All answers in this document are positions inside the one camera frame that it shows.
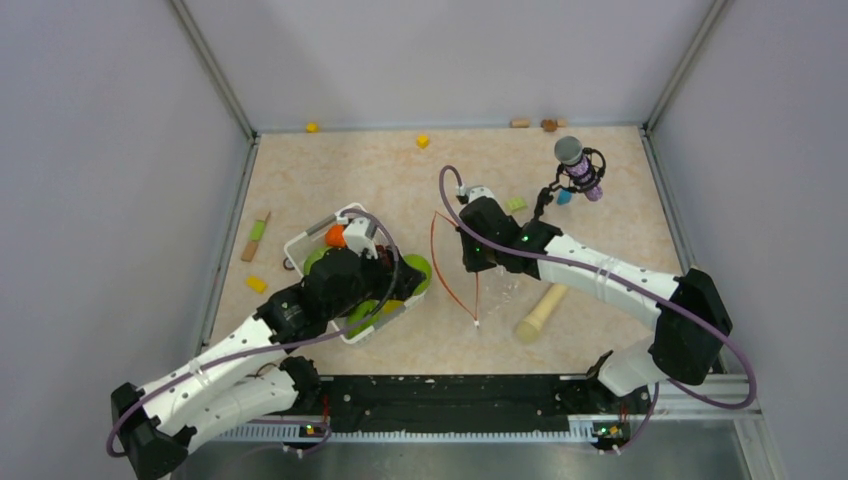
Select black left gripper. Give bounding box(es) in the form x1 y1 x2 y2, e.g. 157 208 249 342
326 241 424 319

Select clear zip bag orange zipper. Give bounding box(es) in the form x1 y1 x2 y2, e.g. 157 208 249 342
429 210 525 330

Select green apple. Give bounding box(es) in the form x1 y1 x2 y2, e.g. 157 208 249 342
403 254 432 296

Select microphone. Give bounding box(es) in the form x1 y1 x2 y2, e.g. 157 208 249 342
533 136 607 219

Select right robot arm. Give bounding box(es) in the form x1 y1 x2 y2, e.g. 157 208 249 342
457 188 733 412

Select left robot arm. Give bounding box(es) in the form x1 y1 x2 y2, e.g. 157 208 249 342
107 245 432 479

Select light green block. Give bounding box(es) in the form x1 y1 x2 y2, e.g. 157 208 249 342
507 196 528 213

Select green pepper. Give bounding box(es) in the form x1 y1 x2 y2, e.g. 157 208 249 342
345 300 381 340

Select orange tangerine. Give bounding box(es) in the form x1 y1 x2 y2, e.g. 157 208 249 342
324 224 347 248

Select yellow fruit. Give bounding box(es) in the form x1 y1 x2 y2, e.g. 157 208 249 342
380 300 404 315

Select white plastic basket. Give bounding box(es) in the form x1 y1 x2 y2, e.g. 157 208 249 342
283 202 433 345

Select blue toy block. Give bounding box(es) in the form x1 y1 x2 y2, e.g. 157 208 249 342
556 190 572 205

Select yellow block left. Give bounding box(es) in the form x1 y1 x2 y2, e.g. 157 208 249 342
245 276 268 294

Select green and wood stick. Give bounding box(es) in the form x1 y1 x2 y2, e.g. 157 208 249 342
240 210 272 263

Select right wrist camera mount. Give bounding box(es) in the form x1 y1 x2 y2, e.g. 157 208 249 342
456 185 495 205

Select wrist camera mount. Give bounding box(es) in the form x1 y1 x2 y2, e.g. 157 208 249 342
336 216 378 260
456 185 495 205

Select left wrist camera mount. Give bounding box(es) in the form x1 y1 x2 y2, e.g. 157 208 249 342
336 216 378 260

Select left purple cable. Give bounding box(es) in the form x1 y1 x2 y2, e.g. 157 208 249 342
105 207 401 460

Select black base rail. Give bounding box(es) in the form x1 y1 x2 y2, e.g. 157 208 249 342
306 374 618 434

